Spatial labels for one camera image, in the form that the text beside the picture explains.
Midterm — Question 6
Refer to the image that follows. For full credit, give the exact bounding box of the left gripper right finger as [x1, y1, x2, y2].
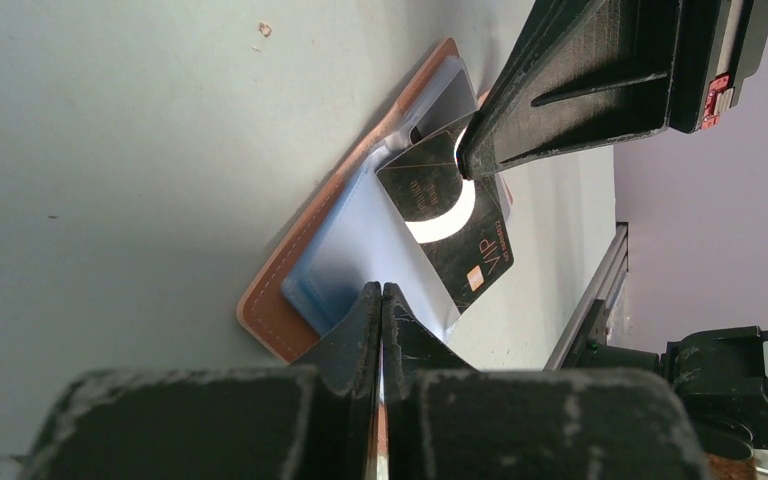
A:
[381, 283, 711, 479]

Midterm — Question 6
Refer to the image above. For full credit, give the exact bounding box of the aluminium frame rail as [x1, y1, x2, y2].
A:
[544, 223, 628, 370]

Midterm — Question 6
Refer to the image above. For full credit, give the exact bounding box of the dark grey credit card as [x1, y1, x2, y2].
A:
[409, 67, 477, 145]

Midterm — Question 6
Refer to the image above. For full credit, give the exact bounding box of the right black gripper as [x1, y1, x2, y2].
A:
[457, 0, 768, 179]

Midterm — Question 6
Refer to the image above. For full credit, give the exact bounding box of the brown leather card holder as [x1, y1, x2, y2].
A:
[237, 38, 512, 362]

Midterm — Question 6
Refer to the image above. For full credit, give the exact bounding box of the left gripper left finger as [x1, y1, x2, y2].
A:
[20, 282, 382, 479]

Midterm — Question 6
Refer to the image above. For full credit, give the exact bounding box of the black VIP credit card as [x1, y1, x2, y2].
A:
[376, 115, 514, 313]

